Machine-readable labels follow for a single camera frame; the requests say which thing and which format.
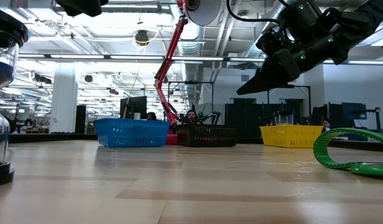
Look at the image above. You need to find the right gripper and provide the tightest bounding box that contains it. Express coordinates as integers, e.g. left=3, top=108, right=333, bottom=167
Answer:
left=236, top=0, right=351, bottom=96

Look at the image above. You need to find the black capped hourglass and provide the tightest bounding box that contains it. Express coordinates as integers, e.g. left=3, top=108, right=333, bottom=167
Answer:
left=274, top=110, right=295, bottom=126

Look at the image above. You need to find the black round disc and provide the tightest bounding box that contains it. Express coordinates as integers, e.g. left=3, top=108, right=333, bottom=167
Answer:
left=0, top=6, right=30, bottom=187

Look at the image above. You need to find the yellow plastic basket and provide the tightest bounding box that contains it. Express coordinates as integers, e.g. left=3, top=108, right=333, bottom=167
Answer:
left=259, top=124, right=325, bottom=149

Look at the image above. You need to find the background robot station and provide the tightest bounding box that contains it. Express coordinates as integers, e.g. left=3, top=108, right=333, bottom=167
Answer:
left=340, top=102, right=383, bottom=141

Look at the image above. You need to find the red desk lamp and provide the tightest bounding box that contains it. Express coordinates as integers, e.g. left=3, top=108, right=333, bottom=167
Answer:
left=153, top=0, right=223, bottom=146

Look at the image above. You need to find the black plastic basket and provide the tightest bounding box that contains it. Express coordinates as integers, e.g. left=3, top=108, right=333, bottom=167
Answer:
left=174, top=124, right=238, bottom=147

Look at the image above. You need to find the black computer monitor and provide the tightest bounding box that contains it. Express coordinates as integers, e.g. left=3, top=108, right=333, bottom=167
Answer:
left=119, top=95, right=148, bottom=120

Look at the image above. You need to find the blue plastic basket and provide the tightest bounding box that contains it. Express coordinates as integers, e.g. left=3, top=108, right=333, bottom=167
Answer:
left=95, top=118, right=171, bottom=148

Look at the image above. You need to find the white pillar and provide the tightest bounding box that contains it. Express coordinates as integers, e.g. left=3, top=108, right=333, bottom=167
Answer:
left=50, top=63, right=78, bottom=134

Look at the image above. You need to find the black overhead camera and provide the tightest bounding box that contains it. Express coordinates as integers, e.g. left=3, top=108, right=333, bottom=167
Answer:
left=134, top=29, right=150, bottom=46

